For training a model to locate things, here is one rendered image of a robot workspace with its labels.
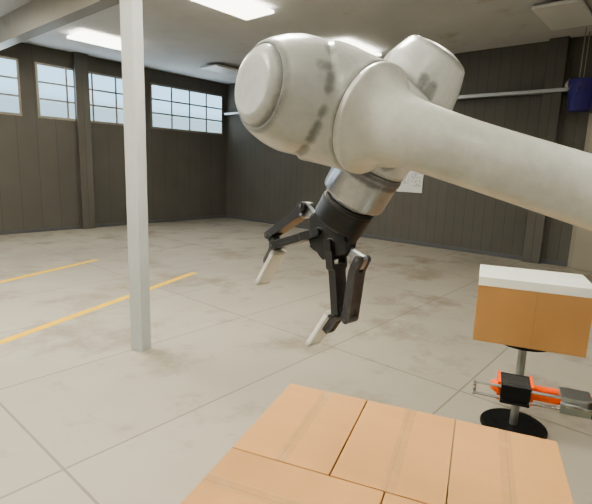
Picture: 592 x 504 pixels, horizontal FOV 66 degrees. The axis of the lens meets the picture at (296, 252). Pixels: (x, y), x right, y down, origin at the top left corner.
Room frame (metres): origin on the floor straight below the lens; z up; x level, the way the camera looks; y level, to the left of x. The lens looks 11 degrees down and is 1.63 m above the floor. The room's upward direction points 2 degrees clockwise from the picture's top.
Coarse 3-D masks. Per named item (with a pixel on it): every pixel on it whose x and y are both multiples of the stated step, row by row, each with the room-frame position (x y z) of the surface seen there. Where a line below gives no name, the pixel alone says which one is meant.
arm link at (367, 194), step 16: (336, 176) 0.59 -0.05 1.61; (352, 176) 0.57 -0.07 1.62; (368, 176) 0.57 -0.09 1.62; (336, 192) 0.59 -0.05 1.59; (352, 192) 0.58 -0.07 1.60; (368, 192) 0.57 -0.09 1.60; (384, 192) 0.58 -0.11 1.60; (352, 208) 0.58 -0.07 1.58; (368, 208) 0.58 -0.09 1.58; (384, 208) 0.61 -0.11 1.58
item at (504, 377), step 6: (498, 372) 1.14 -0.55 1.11; (504, 372) 1.14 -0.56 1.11; (498, 378) 1.11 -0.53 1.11; (504, 378) 1.11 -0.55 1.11; (510, 378) 1.11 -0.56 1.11; (516, 378) 1.11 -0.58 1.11; (522, 378) 1.11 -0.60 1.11; (528, 378) 1.11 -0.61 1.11; (516, 384) 1.08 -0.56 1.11; (522, 384) 1.08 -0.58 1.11; (528, 384) 1.08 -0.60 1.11; (498, 390) 1.09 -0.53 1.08; (534, 390) 1.06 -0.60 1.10
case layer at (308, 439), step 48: (288, 432) 1.73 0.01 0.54; (336, 432) 1.74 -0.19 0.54; (384, 432) 1.75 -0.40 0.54; (432, 432) 1.77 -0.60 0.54; (480, 432) 1.78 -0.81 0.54; (240, 480) 1.43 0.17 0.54; (288, 480) 1.43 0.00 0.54; (336, 480) 1.44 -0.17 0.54; (384, 480) 1.45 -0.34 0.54; (432, 480) 1.46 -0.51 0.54; (480, 480) 1.47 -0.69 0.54; (528, 480) 1.48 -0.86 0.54
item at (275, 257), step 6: (270, 252) 0.71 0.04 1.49; (276, 252) 0.71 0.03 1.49; (282, 252) 0.72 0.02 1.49; (270, 258) 0.71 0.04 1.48; (276, 258) 0.71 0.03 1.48; (282, 258) 0.73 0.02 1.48; (264, 264) 0.71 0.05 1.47; (270, 264) 0.71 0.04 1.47; (276, 264) 0.72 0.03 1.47; (264, 270) 0.71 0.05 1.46; (270, 270) 0.72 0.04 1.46; (258, 276) 0.72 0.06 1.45; (264, 276) 0.72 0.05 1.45; (270, 276) 0.73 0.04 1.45; (258, 282) 0.72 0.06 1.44; (264, 282) 0.73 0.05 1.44
